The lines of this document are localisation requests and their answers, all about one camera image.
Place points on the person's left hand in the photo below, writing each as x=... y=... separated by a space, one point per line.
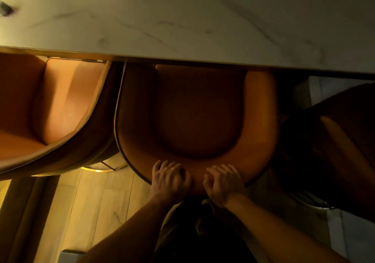
x=168 y=182

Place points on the person's right hand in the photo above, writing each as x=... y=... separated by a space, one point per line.
x=225 y=186

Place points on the person's left thumb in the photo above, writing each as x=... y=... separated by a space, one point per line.
x=188 y=180

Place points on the person's right thumb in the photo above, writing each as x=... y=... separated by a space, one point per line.
x=206 y=184

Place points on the person's left little finger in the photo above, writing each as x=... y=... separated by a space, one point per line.
x=156 y=166

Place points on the person's right little finger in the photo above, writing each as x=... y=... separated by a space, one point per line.
x=234 y=171

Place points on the person's left middle finger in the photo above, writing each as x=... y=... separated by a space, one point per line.
x=172 y=166

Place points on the person's right middle finger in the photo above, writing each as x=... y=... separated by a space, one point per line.
x=219 y=169

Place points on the person's left forearm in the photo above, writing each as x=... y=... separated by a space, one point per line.
x=131 y=233

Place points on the person's right forearm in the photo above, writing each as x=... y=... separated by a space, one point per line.
x=278 y=236

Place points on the person's dark trousers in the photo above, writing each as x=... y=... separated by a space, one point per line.
x=202 y=236

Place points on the small dark object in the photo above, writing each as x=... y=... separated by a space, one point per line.
x=5 y=8

